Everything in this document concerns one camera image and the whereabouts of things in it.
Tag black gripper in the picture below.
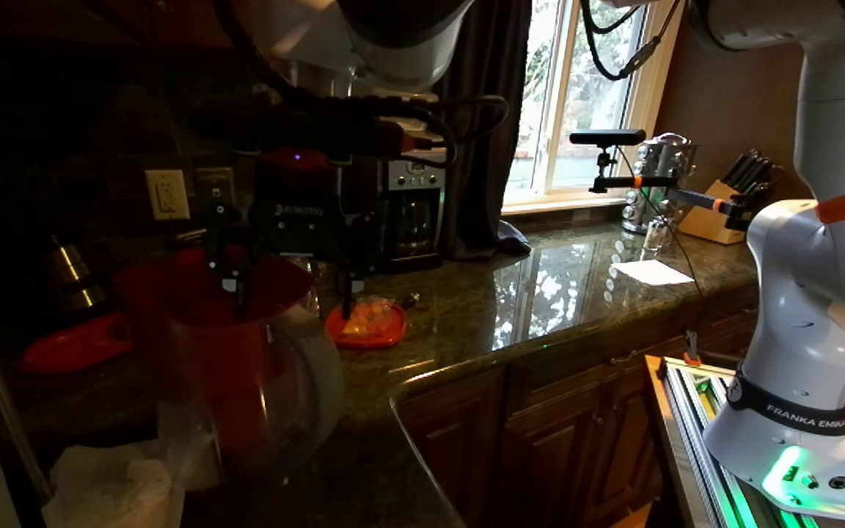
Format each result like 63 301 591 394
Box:
207 151 386 315

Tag red lidded clear water jug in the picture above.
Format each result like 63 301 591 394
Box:
114 251 345 479

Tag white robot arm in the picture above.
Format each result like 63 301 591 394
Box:
689 0 845 521

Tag silver black coffee maker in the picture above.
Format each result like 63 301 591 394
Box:
383 158 446 270

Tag white paper napkin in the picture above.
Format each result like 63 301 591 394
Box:
620 261 689 289

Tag wooden cabinet drawers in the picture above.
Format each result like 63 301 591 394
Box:
397 308 754 528

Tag wooden knife block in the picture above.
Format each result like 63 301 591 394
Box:
679 151 774 246

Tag white wall outlet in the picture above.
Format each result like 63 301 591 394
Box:
147 171 191 220

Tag black camera on stand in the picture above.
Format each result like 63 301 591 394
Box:
568 127 741 215

